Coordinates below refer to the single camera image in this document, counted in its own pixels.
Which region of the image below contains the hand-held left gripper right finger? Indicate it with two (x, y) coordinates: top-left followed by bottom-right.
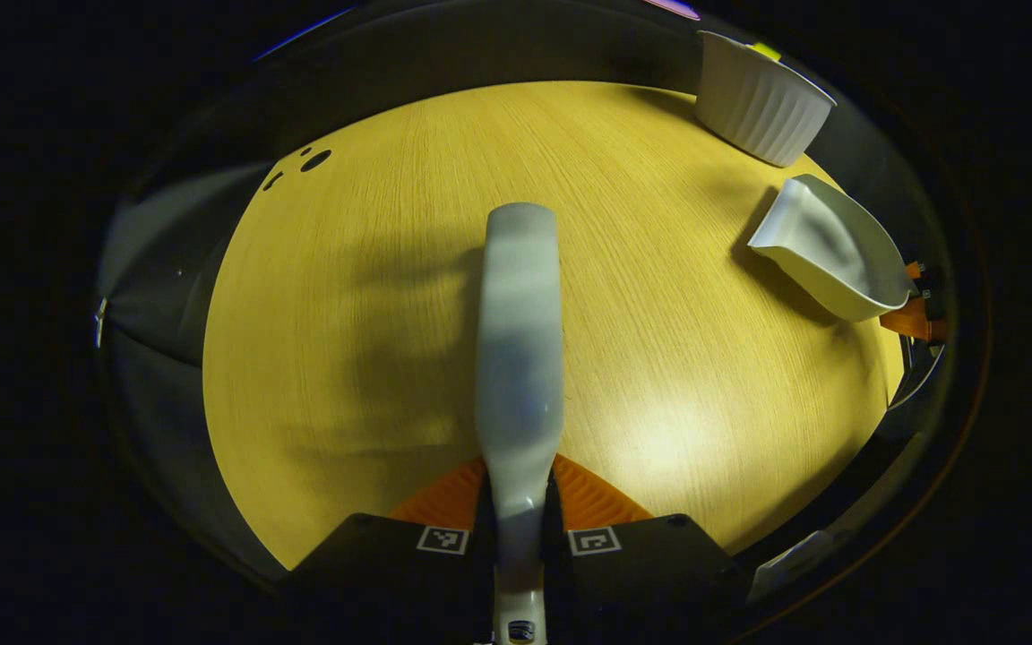
(541, 454), (750, 645)

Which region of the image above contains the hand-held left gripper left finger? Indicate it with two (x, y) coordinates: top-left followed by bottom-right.
(281, 455), (497, 645)

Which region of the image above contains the white dustpan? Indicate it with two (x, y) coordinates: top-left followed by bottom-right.
(746, 174), (914, 324)

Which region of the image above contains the white ribbed garbage bin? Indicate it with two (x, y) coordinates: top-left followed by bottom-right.
(694, 30), (838, 169)

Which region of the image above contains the wooden desktop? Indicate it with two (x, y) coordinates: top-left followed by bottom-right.
(202, 81), (907, 571)

